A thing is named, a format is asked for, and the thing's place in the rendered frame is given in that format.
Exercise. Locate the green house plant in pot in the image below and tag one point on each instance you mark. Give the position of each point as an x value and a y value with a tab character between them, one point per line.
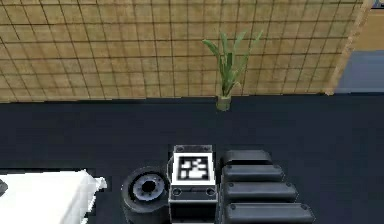
228	73

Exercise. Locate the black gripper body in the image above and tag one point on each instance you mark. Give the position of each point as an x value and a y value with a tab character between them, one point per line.
146	191

